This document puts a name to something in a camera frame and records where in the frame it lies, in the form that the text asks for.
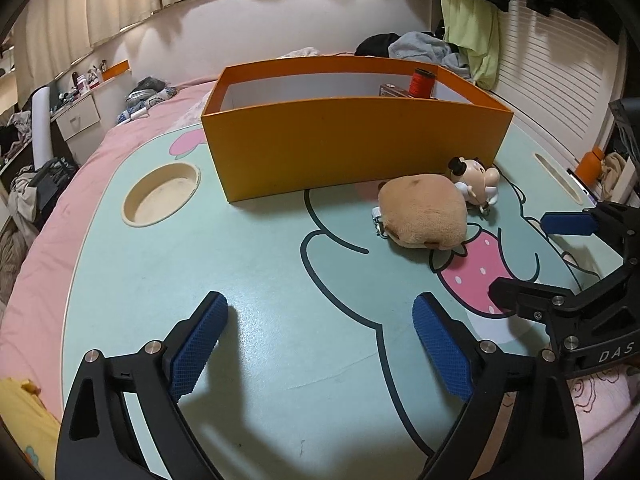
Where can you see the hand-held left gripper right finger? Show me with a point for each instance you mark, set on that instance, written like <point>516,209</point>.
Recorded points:
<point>442,350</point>

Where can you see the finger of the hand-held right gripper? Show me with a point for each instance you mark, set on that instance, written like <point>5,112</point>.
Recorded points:
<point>530,300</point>
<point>570,223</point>

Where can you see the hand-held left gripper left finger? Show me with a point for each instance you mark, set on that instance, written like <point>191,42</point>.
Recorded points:
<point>195,345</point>

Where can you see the brown capybara plush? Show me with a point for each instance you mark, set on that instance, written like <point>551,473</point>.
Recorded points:
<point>425,210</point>

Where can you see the red thread spool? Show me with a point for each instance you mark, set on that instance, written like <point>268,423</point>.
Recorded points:
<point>421,85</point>

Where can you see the brown playing card deck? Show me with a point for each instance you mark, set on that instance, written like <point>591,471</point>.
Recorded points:
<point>392,91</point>

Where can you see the orange cardboard box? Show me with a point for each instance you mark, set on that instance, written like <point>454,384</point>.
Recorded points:
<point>350,145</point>

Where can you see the orange bottle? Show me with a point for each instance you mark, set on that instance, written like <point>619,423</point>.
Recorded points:
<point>590,167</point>

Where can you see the beige cloth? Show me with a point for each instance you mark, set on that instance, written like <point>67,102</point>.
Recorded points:
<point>612,175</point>

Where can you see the pink floral pajama leg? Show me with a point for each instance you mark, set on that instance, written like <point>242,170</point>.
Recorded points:
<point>610,410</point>

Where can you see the mint cartoon lap table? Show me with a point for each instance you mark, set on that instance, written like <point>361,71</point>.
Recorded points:
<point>250,260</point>

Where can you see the white slatted panel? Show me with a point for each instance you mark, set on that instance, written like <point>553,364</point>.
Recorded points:
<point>550,70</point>

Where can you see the yellow cloth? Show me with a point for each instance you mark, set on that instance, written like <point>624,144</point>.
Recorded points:
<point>25,420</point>

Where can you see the yellow-green cloth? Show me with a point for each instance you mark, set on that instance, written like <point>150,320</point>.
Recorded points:
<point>472,30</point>

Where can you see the pink bed sheet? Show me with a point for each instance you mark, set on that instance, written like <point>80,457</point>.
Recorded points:
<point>100,150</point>

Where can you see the dark bag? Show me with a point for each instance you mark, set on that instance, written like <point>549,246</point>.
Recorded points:
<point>52,180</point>

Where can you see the grey garment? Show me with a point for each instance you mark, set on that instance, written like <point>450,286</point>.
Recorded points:
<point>425,50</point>

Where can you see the patterned clothes pile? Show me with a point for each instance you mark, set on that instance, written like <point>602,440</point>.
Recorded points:
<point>145,97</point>

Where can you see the white drawer cabinet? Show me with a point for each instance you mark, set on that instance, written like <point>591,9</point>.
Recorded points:
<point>77,117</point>

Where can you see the black garment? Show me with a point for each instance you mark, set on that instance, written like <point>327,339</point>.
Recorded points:
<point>375,45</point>

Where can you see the white foam roll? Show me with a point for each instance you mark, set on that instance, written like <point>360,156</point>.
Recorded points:
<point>41,125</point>

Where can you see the orange flat box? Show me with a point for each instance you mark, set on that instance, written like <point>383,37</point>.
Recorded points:
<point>116,70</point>

